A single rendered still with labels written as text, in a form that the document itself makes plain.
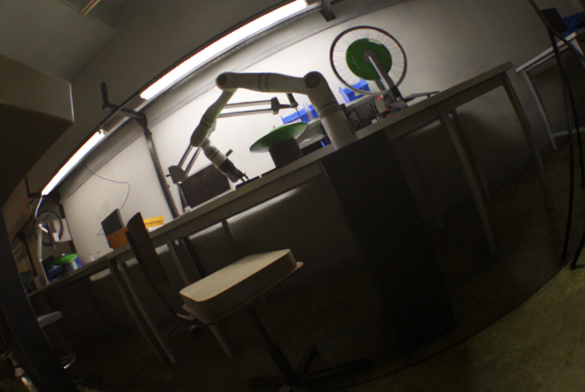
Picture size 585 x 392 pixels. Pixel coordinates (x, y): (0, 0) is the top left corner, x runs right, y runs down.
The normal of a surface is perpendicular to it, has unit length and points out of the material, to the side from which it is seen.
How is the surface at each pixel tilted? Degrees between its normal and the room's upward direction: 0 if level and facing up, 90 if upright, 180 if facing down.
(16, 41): 180
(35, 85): 90
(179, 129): 90
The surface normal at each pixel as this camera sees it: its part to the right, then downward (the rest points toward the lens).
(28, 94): 0.91, -0.42
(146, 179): -0.16, 0.00
